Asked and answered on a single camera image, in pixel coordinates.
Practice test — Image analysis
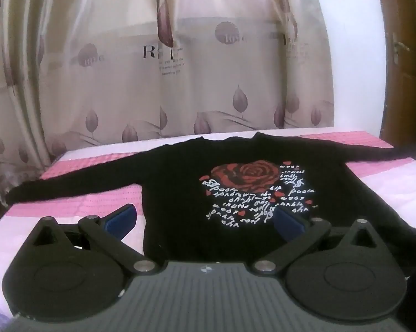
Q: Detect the beige leaf print curtain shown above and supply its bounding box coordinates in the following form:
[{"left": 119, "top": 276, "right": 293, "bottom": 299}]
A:
[{"left": 0, "top": 0, "right": 336, "bottom": 211}]

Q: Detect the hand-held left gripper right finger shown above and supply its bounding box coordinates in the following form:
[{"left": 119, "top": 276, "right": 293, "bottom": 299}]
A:
[{"left": 253, "top": 208, "right": 389, "bottom": 276}]

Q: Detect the black sweater with rose print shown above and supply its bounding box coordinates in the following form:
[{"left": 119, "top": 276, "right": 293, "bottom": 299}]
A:
[{"left": 6, "top": 132, "right": 416, "bottom": 263}]

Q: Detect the metal door handle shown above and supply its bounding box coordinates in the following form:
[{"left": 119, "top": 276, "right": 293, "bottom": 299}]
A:
[{"left": 392, "top": 32, "right": 410, "bottom": 66}]

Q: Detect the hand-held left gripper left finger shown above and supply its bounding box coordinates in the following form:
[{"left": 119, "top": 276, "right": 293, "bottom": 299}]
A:
[{"left": 20, "top": 205, "right": 159, "bottom": 276}]

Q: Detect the pink checked bed sheet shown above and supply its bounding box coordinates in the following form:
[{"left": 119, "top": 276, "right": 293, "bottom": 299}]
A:
[{"left": 0, "top": 129, "right": 416, "bottom": 322}]

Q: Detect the brown wooden door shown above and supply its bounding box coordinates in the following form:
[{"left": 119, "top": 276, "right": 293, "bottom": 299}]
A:
[{"left": 391, "top": 0, "right": 416, "bottom": 167}]

